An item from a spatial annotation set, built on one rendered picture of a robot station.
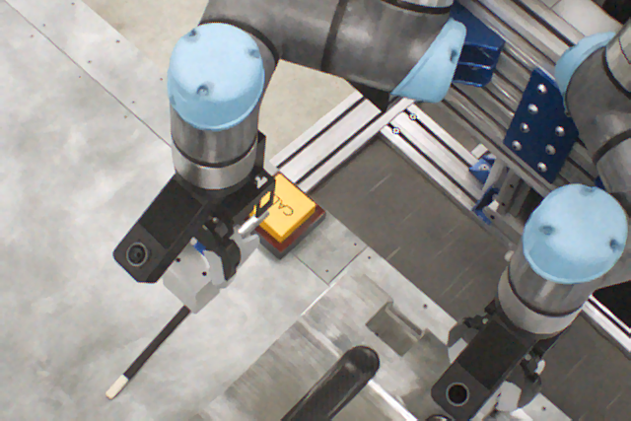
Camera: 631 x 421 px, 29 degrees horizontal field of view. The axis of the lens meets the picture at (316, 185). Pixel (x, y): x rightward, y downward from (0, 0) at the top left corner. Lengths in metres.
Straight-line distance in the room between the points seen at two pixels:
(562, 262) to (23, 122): 0.78
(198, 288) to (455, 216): 1.00
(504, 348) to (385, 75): 0.28
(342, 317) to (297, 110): 1.22
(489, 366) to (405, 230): 1.03
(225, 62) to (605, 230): 0.33
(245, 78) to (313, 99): 1.56
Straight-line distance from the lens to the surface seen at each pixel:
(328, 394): 1.30
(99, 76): 1.58
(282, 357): 1.31
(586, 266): 0.99
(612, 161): 1.08
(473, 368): 1.15
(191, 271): 1.26
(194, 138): 1.01
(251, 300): 1.42
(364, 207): 2.16
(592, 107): 1.10
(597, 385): 2.12
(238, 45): 0.98
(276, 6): 1.04
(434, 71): 1.03
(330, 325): 1.32
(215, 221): 1.14
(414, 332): 1.35
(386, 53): 1.03
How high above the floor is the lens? 2.10
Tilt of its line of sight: 60 degrees down
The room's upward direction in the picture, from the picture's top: 10 degrees clockwise
